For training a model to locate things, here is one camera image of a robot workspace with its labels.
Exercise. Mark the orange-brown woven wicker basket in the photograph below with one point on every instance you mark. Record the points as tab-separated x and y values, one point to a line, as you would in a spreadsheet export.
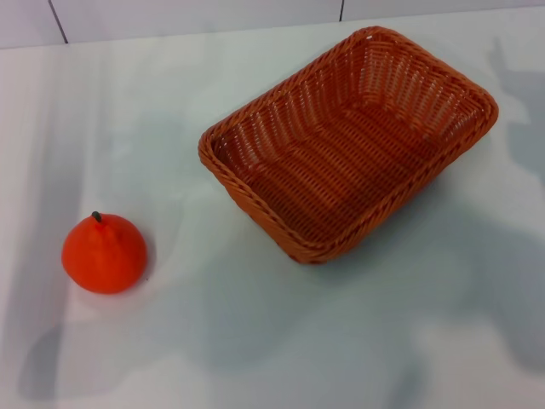
340	170

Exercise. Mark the orange toy fruit with stem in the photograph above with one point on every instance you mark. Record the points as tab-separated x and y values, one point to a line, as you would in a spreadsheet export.
104	255

